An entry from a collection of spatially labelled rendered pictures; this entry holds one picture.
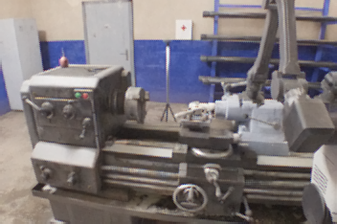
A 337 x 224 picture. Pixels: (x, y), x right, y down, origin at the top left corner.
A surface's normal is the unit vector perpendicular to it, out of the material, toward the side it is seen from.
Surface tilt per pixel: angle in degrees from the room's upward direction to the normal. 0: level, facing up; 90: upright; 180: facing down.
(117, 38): 90
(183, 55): 90
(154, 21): 90
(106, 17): 90
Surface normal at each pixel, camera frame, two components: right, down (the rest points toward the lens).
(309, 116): -0.05, -0.66
